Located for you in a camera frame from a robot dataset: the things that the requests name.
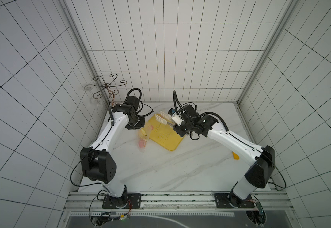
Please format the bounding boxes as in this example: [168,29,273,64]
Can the clear resealable zip bag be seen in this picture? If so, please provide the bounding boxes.
[137,126,151,152]

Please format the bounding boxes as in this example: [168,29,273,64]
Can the steel tongs white tips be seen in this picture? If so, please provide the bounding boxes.
[155,111,176,127]

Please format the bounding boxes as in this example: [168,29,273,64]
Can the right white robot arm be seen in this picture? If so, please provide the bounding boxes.
[168,91,277,203]

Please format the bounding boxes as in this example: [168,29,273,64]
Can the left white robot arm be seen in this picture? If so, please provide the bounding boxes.
[70,88,154,204]

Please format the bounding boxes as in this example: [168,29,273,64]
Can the yellow plastic tray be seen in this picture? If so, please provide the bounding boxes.
[147,115,183,152]

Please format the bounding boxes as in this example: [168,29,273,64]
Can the yellow rectangular block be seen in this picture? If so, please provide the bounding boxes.
[233,152,240,160]

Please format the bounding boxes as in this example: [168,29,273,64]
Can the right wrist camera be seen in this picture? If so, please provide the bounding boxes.
[168,108,184,126]

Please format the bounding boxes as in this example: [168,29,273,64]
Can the black wire cup rack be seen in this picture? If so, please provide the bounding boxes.
[82,73,127,101]

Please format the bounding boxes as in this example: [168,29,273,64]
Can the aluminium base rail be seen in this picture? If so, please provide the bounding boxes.
[64,191,293,218]

